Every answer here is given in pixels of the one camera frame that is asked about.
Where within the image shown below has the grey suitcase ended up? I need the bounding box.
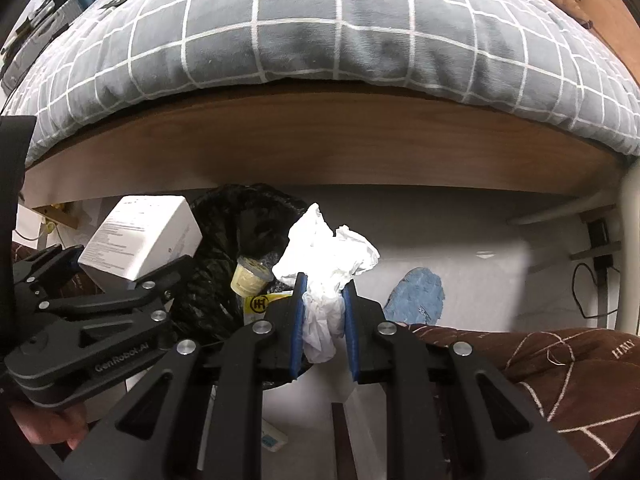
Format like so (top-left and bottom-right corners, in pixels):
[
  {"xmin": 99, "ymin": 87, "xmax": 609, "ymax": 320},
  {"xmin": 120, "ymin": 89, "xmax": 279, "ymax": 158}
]
[{"xmin": 0, "ymin": 0, "xmax": 84, "ymax": 94}]

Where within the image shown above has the wooden headboard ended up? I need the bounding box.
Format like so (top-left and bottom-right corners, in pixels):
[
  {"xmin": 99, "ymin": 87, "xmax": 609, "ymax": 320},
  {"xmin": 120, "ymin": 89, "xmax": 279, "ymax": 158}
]
[{"xmin": 570, "ymin": 0, "xmax": 640, "ymax": 97}]

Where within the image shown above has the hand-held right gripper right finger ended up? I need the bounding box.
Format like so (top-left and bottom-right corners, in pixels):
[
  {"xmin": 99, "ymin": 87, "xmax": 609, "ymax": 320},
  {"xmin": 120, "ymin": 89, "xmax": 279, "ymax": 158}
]
[{"xmin": 341, "ymin": 280, "xmax": 593, "ymax": 480}]

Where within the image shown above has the black cable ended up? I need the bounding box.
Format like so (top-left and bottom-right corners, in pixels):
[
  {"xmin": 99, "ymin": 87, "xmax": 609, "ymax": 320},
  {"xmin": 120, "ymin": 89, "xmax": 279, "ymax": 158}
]
[{"xmin": 571, "ymin": 259, "xmax": 624, "ymax": 321}]

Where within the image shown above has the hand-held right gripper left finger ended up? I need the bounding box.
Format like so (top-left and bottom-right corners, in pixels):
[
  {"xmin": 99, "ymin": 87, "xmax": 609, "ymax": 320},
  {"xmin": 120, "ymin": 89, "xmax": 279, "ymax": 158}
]
[{"xmin": 62, "ymin": 272, "xmax": 308, "ymax": 480}]

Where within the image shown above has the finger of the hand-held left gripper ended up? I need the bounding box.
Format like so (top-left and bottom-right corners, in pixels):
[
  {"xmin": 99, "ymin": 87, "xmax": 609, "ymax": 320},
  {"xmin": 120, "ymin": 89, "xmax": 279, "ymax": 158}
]
[
  {"xmin": 12, "ymin": 244, "xmax": 86, "ymax": 301},
  {"xmin": 30, "ymin": 254, "xmax": 197, "ymax": 332}
]

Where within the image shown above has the white cardboard box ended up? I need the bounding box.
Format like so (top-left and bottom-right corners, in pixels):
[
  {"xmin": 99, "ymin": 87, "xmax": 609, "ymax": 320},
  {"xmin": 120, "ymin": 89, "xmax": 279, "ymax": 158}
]
[{"xmin": 77, "ymin": 195, "xmax": 204, "ymax": 282}]

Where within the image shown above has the person's right leg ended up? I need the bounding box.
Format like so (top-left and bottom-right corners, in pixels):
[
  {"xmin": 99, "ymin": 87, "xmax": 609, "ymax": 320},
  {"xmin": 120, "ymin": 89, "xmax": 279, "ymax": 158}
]
[{"xmin": 410, "ymin": 324, "xmax": 640, "ymax": 479}]

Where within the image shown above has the white tissue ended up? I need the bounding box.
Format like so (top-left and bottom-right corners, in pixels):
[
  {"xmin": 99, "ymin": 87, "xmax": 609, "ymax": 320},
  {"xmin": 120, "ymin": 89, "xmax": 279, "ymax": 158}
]
[{"xmin": 272, "ymin": 203, "xmax": 381, "ymax": 364}]

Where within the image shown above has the black bag lined waste bin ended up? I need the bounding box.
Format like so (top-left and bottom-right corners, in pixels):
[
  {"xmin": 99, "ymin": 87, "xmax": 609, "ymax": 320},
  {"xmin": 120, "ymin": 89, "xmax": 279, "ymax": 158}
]
[{"xmin": 172, "ymin": 184, "xmax": 313, "ymax": 391}]

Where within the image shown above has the wooden slat under bed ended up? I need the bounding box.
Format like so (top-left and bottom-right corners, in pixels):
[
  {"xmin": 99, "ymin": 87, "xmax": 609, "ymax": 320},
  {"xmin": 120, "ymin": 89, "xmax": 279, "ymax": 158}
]
[{"xmin": 29, "ymin": 204, "xmax": 82, "ymax": 232}]

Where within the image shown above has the yellow instant noodle cup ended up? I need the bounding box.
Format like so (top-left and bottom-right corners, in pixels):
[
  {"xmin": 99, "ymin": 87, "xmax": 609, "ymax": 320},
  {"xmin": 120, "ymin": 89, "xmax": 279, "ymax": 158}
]
[{"xmin": 229, "ymin": 255, "xmax": 274, "ymax": 297}]

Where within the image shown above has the pale bed support bar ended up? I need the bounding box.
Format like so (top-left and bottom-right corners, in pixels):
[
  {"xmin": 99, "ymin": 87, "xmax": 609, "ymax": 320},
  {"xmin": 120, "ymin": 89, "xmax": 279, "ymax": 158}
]
[{"xmin": 506, "ymin": 191, "xmax": 617, "ymax": 226}]

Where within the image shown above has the blue slipper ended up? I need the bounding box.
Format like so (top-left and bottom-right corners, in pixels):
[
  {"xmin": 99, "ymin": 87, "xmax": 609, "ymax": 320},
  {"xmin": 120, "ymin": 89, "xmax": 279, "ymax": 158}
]
[{"xmin": 382, "ymin": 267, "xmax": 446, "ymax": 326}]

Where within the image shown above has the wooden bed frame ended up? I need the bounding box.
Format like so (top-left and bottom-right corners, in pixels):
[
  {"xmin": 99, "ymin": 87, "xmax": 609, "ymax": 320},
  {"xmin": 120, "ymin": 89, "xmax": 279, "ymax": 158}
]
[{"xmin": 22, "ymin": 79, "xmax": 629, "ymax": 212}]

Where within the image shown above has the yellow sachet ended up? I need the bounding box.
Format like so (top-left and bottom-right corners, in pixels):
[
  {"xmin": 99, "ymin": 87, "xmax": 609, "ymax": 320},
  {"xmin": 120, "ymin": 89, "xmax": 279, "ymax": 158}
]
[{"xmin": 242, "ymin": 291, "xmax": 294, "ymax": 316}]

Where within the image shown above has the person's left hand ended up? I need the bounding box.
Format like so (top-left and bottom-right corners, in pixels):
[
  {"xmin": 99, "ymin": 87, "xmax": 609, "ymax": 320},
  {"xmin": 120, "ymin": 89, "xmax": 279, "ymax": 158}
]
[{"xmin": 10, "ymin": 399, "xmax": 91, "ymax": 452}]

